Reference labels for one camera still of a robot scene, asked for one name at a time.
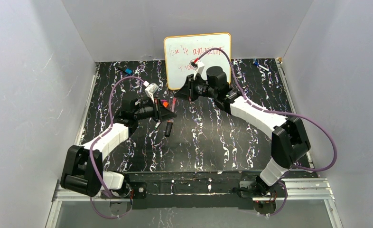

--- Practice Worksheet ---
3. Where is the pink marker pen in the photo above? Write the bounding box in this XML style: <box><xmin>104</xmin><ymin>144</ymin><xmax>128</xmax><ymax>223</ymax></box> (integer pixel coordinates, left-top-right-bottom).
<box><xmin>171</xmin><ymin>97</ymin><xmax>177</xmax><ymax>112</ymax></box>

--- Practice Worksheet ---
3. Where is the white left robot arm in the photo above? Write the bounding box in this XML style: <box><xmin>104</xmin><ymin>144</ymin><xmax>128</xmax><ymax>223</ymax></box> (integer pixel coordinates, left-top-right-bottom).
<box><xmin>60</xmin><ymin>97</ymin><xmax>177</xmax><ymax>197</ymax></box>

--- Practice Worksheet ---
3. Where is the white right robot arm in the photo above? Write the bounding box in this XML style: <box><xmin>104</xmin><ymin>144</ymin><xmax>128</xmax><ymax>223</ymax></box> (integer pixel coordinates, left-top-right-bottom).
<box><xmin>174</xmin><ymin>66</ymin><xmax>311</xmax><ymax>195</ymax></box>

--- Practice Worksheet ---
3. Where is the white blue pen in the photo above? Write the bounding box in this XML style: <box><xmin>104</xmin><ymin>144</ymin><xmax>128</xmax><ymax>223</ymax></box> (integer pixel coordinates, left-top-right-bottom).
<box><xmin>254</xmin><ymin>62</ymin><xmax>269</xmax><ymax>72</ymax></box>

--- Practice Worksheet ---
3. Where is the black orange highlighter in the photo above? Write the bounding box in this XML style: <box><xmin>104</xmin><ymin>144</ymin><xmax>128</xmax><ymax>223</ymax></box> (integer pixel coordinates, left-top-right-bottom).
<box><xmin>164</xmin><ymin>121</ymin><xmax>173</xmax><ymax>137</ymax></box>

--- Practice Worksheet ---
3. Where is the orange framed whiteboard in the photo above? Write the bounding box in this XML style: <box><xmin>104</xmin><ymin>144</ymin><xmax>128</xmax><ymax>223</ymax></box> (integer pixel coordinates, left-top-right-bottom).
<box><xmin>164</xmin><ymin>33</ymin><xmax>232</xmax><ymax>90</ymax></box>

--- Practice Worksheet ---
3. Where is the blue black marker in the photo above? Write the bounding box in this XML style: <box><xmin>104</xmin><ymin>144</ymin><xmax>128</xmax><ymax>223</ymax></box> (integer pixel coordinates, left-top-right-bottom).
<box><xmin>117</xmin><ymin>66</ymin><xmax>133</xmax><ymax>75</ymax></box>

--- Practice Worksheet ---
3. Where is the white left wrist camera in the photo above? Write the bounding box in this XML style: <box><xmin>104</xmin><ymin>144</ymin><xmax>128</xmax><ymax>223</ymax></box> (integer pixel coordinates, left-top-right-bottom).
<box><xmin>143</xmin><ymin>81</ymin><xmax>159</xmax><ymax>102</ymax></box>

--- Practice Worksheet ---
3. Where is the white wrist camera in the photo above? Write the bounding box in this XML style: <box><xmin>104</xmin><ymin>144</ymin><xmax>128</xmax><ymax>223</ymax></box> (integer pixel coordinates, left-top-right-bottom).
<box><xmin>190</xmin><ymin>58</ymin><xmax>205</xmax><ymax>80</ymax></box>
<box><xmin>143</xmin><ymin>81</ymin><xmax>159</xmax><ymax>102</ymax></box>

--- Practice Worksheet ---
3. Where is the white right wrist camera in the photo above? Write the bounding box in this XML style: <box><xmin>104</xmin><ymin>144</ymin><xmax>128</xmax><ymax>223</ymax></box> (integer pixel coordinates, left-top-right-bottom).
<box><xmin>190</xmin><ymin>58</ymin><xmax>205</xmax><ymax>80</ymax></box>

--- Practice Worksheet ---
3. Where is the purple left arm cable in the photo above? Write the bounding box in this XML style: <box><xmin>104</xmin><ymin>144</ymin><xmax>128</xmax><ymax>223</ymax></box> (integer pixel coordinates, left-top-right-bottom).
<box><xmin>89</xmin><ymin>76</ymin><xmax>146</xmax><ymax>220</ymax></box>

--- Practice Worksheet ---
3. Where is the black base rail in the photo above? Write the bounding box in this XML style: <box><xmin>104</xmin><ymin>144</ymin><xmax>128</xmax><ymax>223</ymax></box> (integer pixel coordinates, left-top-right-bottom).
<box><xmin>100</xmin><ymin>171</ymin><xmax>288</xmax><ymax>211</ymax></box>

